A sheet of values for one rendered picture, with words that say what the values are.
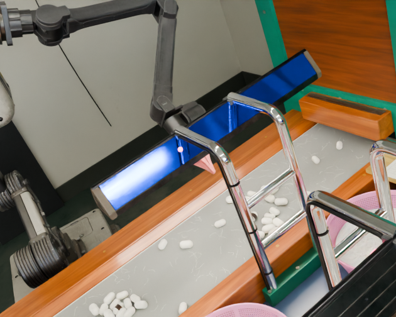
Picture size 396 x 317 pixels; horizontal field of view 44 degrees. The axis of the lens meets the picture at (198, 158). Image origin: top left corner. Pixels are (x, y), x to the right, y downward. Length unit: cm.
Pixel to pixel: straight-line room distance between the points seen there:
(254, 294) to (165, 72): 71
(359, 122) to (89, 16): 87
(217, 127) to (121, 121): 231
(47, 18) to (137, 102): 191
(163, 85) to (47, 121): 182
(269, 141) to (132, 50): 189
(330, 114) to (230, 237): 47
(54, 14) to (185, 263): 82
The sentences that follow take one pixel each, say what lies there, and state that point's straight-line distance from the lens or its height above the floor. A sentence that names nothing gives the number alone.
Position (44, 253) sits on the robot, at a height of 77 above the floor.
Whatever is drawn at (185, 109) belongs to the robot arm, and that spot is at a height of 99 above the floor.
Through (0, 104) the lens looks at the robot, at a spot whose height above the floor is 119.
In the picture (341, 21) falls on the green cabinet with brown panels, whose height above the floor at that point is 110.
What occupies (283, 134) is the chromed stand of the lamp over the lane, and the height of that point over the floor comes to 106.
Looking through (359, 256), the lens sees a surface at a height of 74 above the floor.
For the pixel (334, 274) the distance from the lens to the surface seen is 89.
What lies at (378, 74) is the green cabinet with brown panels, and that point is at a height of 96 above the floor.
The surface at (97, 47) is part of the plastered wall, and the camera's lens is 324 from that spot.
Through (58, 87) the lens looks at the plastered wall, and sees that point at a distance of 319.
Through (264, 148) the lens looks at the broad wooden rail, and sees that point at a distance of 157.
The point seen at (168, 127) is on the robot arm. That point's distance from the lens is 141.
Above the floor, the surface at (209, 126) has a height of 109.
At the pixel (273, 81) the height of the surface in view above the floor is 109.
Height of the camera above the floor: 159
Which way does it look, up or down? 30 degrees down
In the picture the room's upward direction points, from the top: 23 degrees counter-clockwise
